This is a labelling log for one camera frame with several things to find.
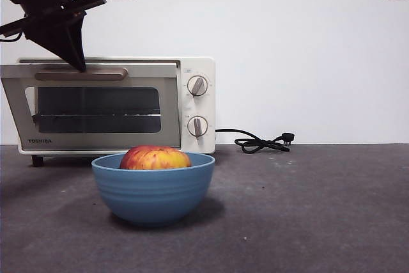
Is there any glass oven door with handle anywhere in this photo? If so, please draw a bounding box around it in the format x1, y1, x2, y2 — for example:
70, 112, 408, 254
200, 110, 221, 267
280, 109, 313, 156
0, 63, 182, 155

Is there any red yellow apple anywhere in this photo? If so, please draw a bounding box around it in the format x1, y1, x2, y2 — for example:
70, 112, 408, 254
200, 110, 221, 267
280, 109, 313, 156
120, 145, 192, 171

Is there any blue ribbed bowl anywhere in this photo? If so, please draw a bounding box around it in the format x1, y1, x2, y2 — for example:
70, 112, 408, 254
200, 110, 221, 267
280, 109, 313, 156
91, 152, 215, 228

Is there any beige round oven knob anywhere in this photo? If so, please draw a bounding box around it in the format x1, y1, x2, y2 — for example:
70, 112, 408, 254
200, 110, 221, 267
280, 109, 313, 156
187, 75, 210, 98
187, 115, 209, 140

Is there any cream white toaster oven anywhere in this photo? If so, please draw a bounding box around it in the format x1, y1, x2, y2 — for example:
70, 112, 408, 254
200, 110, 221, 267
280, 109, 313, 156
15, 56, 217, 168

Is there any metal wire oven rack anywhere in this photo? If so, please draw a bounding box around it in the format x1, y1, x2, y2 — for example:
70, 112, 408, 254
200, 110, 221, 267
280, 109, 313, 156
31, 111, 160, 120

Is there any black power cable with plug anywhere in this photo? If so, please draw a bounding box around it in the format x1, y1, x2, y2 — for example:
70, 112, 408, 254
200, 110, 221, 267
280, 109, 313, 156
215, 128, 295, 155

